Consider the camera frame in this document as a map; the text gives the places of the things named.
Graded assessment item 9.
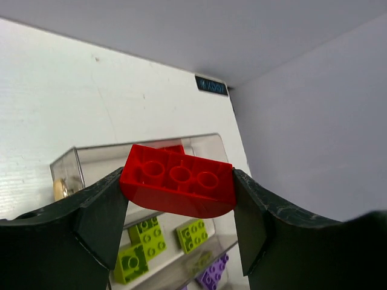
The dark corner label sticker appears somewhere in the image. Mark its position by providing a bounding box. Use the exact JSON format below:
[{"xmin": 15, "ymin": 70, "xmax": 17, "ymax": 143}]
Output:
[{"xmin": 195, "ymin": 75, "xmax": 229, "ymax": 96}]

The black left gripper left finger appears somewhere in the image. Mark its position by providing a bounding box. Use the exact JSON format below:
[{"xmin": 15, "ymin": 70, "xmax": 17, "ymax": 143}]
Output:
[{"xmin": 1, "ymin": 169, "xmax": 128, "ymax": 289}]

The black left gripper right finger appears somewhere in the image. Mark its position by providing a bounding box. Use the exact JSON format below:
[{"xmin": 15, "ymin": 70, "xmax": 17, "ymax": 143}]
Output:
[{"xmin": 233, "ymin": 169, "xmax": 386, "ymax": 289}]

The red curved lego brick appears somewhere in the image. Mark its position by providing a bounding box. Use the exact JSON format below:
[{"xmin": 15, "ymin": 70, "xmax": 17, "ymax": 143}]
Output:
[{"xmin": 119, "ymin": 144, "xmax": 236, "ymax": 219}]

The lime curved lego piece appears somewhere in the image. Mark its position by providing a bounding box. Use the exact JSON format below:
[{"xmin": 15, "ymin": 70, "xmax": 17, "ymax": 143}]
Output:
[{"xmin": 175, "ymin": 219, "xmax": 209, "ymax": 254}]

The purple lego with lime top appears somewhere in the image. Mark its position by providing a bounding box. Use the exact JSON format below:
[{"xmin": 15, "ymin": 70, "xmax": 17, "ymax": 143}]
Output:
[{"xmin": 196, "ymin": 254, "xmax": 229, "ymax": 290}]

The lime green lego brick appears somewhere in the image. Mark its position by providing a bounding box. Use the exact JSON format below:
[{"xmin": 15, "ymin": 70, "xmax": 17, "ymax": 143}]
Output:
[{"xmin": 128, "ymin": 217, "xmax": 167, "ymax": 262}]

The lime square lego brick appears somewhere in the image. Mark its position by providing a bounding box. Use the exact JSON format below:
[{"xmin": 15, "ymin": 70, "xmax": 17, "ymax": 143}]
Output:
[{"xmin": 113, "ymin": 243, "xmax": 149, "ymax": 285}]

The red lego plate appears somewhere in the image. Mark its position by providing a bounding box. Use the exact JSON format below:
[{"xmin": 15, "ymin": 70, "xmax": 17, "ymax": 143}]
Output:
[{"xmin": 159, "ymin": 144, "xmax": 185, "ymax": 154}]

